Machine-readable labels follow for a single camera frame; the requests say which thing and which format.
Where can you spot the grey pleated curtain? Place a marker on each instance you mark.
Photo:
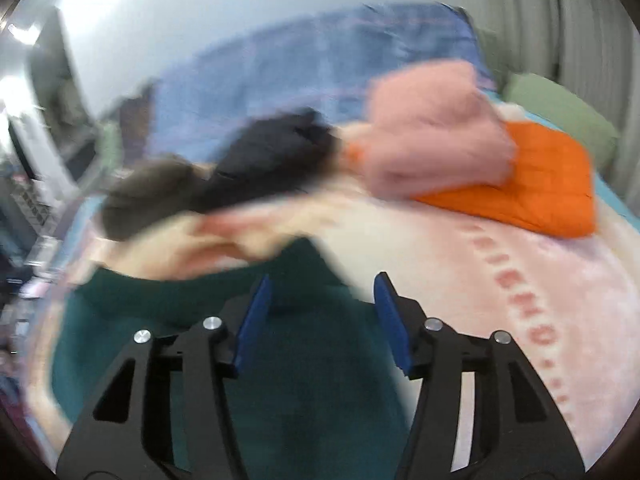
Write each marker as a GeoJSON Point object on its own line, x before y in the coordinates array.
{"type": "Point", "coordinates": [575, 20]}

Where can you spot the brown fleece garment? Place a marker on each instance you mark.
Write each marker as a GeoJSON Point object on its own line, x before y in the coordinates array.
{"type": "Point", "coordinates": [145, 200]}

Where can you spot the pink quilted garment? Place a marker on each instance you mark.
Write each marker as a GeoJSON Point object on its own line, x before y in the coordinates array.
{"type": "Point", "coordinates": [430, 125]}

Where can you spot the pink printed blanket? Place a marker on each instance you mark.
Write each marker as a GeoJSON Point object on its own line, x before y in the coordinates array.
{"type": "Point", "coordinates": [475, 285]}

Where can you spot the orange down jacket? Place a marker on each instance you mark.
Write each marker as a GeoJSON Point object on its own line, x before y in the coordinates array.
{"type": "Point", "coordinates": [545, 180]}

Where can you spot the black puffer jacket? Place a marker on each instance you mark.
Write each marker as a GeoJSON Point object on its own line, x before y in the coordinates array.
{"type": "Point", "coordinates": [270, 155]}

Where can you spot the green pillow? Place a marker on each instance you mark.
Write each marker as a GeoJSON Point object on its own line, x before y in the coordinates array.
{"type": "Point", "coordinates": [560, 105]}

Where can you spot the blue plaid sheet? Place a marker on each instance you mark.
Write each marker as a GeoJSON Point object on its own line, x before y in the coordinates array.
{"type": "Point", "coordinates": [300, 65]}

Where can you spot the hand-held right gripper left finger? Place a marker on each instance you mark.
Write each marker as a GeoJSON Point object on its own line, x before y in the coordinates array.
{"type": "Point", "coordinates": [252, 325]}

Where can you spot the teal fleece sweater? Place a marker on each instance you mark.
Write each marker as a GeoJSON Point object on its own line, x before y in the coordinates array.
{"type": "Point", "coordinates": [310, 395]}

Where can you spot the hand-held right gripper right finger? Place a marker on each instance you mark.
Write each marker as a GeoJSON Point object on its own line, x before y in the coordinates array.
{"type": "Point", "coordinates": [392, 325]}

